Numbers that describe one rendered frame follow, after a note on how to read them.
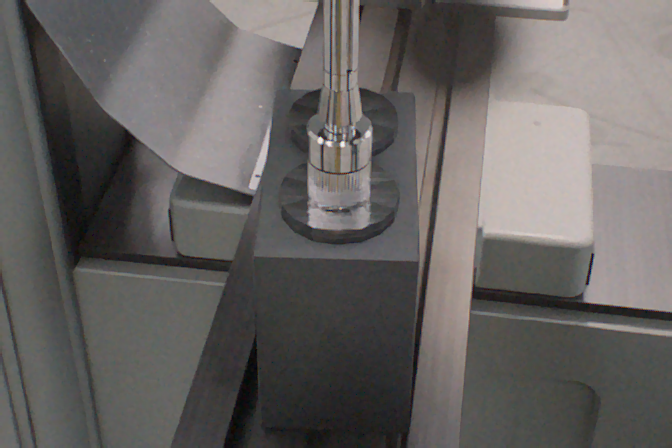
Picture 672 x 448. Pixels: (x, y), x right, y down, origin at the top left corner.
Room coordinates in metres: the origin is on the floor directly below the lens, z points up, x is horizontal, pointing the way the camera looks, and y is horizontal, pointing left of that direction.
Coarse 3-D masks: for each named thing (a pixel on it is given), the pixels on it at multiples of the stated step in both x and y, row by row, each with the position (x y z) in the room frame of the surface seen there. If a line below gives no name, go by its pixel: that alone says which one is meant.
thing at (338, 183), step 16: (320, 160) 0.65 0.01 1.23; (336, 160) 0.65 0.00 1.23; (352, 160) 0.65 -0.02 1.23; (368, 160) 0.66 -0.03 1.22; (320, 176) 0.65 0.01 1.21; (336, 176) 0.65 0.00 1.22; (352, 176) 0.65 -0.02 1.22; (368, 176) 0.66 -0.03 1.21; (320, 192) 0.65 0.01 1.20; (336, 192) 0.65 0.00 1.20; (352, 192) 0.65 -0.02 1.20; (368, 192) 0.66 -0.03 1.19; (336, 208) 0.65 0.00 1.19; (352, 208) 0.65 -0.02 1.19
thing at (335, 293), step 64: (384, 128) 0.76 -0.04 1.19; (384, 192) 0.67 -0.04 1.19; (256, 256) 0.62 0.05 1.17; (320, 256) 0.62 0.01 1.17; (384, 256) 0.62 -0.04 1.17; (256, 320) 0.62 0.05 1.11; (320, 320) 0.61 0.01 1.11; (384, 320) 0.61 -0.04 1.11; (320, 384) 0.61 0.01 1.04; (384, 384) 0.61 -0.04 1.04
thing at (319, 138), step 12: (312, 120) 0.68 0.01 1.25; (360, 120) 0.68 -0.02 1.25; (312, 132) 0.66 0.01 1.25; (324, 132) 0.66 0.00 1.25; (348, 132) 0.66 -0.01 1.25; (360, 132) 0.66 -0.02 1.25; (312, 144) 0.66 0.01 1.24; (324, 144) 0.65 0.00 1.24; (336, 144) 0.65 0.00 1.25; (348, 144) 0.65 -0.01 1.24; (360, 144) 0.65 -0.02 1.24
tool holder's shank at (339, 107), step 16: (336, 0) 0.66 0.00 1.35; (352, 0) 0.67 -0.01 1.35; (336, 16) 0.66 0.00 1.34; (352, 16) 0.67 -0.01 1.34; (336, 32) 0.66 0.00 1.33; (352, 32) 0.66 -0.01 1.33; (336, 48) 0.66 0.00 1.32; (352, 48) 0.66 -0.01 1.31; (336, 64) 0.66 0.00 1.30; (352, 64) 0.66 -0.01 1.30; (336, 80) 0.66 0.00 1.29; (352, 80) 0.66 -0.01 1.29; (320, 96) 0.67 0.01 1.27; (336, 96) 0.66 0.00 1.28; (352, 96) 0.66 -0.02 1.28; (320, 112) 0.67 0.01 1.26; (336, 112) 0.66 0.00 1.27; (352, 112) 0.66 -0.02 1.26; (336, 128) 0.66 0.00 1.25; (352, 128) 0.67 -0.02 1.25
